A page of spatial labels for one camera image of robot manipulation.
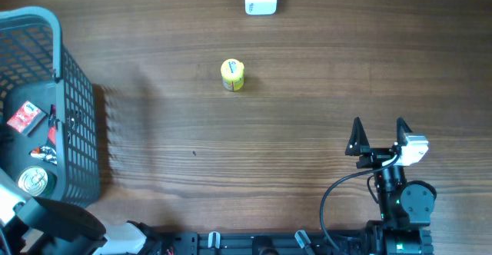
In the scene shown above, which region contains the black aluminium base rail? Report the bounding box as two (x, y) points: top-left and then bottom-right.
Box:
(153, 230), (435, 255)

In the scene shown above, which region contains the teal tin can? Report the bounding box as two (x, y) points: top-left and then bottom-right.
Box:
(17, 166), (56, 197)

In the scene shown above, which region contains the grey plastic shopping basket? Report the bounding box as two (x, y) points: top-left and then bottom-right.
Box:
(1, 6), (101, 207)

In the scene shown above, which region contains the yellow cylindrical container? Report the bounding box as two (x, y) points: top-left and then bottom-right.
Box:
(221, 58), (244, 91)

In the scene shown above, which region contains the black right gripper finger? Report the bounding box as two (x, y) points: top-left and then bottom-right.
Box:
(345, 117), (371, 156)
(397, 117), (412, 145)

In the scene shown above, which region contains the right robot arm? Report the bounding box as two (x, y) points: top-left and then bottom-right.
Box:
(345, 118), (437, 255)

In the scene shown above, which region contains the red snack box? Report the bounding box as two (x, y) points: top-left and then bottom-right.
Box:
(7, 101), (46, 136)

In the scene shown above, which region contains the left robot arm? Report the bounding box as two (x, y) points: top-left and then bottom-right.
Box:
(1, 171), (172, 254)

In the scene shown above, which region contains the black right camera cable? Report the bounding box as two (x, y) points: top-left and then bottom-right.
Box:
(319, 153), (403, 244)

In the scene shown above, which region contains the red silver foil packet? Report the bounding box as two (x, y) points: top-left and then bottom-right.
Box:
(29, 145), (58, 165)

